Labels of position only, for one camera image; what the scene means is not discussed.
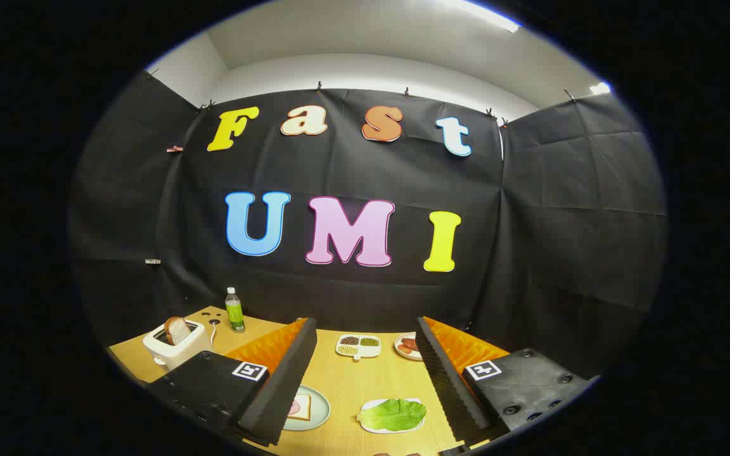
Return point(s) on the dark brown beans pile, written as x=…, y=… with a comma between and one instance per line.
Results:
x=349, y=340

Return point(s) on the white toaster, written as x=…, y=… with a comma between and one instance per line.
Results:
x=187, y=351

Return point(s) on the green beans pile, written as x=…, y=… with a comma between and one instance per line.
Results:
x=369, y=341

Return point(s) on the pale green round plate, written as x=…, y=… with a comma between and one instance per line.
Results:
x=319, y=411

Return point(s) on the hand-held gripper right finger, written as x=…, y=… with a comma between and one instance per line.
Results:
x=450, y=386

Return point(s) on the black backdrop cloth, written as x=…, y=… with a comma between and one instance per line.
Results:
x=530, y=253

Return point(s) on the white leaf-shaped plate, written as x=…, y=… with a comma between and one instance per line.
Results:
x=376, y=403

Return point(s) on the pale yellow beans pile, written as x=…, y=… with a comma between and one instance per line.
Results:
x=346, y=349

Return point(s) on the white bread slice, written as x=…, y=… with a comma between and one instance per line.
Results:
x=305, y=408

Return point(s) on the red meat slice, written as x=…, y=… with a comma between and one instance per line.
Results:
x=409, y=345

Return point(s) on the green lettuce leaf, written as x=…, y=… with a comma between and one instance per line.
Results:
x=397, y=415

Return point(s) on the toasted bread slice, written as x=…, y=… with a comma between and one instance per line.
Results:
x=178, y=330

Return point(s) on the white round plate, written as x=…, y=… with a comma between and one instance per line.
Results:
x=400, y=354

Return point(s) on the pink ham slice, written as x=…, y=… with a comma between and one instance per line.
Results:
x=293, y=408

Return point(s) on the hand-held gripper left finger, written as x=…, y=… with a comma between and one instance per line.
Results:
x=282, y=386

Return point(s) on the green label plastic bottle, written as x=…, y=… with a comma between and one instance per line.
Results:
x=235, y=313

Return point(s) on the white divided dish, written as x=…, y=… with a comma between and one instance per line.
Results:
x=358, y=353

